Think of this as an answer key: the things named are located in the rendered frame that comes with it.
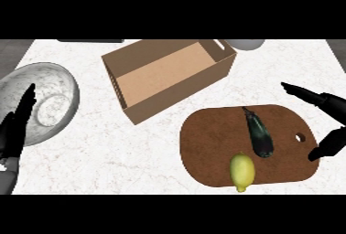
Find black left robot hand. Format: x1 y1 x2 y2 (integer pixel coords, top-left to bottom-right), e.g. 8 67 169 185
0 82 38 159

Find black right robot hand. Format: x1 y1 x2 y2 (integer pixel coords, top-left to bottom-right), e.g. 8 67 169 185
279 81 346 163

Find dark purple eggplant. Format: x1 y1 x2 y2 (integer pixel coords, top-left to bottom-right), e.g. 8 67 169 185
240 106 274 159

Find brown wooden cutting board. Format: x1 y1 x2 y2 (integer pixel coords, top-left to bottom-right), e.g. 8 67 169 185
178 104 322 188

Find open cardboard box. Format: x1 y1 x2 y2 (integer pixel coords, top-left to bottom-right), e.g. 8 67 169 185
100 39 239 126

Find white marbled bowl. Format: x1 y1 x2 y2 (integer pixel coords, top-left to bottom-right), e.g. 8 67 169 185
0 61 81 147

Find grey round container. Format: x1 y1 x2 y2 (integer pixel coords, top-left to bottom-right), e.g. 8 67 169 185
223 39 266 51

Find yellow lemon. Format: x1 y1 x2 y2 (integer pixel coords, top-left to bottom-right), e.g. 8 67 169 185
227 152 257 194

